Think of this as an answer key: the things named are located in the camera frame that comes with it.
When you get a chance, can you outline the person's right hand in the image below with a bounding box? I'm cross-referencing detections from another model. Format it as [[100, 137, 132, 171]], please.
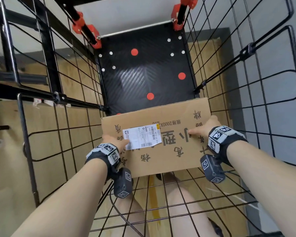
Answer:
[[187, 115, 219, 137]]

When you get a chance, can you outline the person's left hand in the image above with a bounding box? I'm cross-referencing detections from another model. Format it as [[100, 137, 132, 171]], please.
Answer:
[[102, 134, 130, 152]]

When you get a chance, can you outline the brown cardboard box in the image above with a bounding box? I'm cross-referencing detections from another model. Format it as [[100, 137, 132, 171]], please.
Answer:
[[100, 97, 212, 178]]

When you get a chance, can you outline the black wire cart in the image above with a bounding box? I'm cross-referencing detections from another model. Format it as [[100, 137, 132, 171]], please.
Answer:
[[0, 0, 296, 237]]

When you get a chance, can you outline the person's right forearm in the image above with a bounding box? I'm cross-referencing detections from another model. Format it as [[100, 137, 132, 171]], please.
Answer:
[[226, 140, 296, 237]]

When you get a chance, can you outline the person's left forearm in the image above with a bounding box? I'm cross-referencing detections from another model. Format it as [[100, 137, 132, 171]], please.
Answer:
[[12, 159, 109, 237]]

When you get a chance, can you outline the person's left leg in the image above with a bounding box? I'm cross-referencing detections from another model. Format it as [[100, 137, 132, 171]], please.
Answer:
[[114, 176, 150, 237]]

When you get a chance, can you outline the person's leg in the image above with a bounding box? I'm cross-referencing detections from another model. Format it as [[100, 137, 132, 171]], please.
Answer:
[[114, 176, 150, 237], [162, 171, 211, 237]]

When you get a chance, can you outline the person's right leg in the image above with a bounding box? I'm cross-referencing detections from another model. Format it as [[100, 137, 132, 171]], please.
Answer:
[[162, 171, 211, 237]]

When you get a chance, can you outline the person's black shoe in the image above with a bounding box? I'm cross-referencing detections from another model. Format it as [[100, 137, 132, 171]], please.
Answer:
[[207, 218, 224, 237]]

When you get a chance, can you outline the left marker wristband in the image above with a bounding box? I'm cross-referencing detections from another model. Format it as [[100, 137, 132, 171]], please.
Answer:
[[85, 143, 121, 182]]

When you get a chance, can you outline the marker wristband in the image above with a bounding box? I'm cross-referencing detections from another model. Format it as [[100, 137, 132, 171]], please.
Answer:
[[85, 143, 121, 182], [207, 125, 248, 167]]

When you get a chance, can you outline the right marker wristband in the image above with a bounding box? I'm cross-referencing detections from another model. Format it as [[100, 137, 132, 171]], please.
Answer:
[[207, 125, 248, 167]]

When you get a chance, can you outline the dark grey baseboard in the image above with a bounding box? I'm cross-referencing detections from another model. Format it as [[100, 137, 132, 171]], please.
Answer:
[[187, 27, 245, 136]]

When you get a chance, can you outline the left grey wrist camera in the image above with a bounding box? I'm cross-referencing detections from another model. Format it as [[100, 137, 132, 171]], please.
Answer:
[[113, 167, 134, 199]]

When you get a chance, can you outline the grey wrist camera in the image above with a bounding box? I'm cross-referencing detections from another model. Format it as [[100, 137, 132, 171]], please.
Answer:
[[113, 167, 134, 199], [200, 154, 226, 183]]

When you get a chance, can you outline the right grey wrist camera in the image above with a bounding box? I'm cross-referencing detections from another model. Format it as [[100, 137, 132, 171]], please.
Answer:
[[200, 154, 226, 183]]

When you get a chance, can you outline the left black camera cable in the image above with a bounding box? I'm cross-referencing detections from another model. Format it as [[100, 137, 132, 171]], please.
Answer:
[[110, 187, 148, 237]]

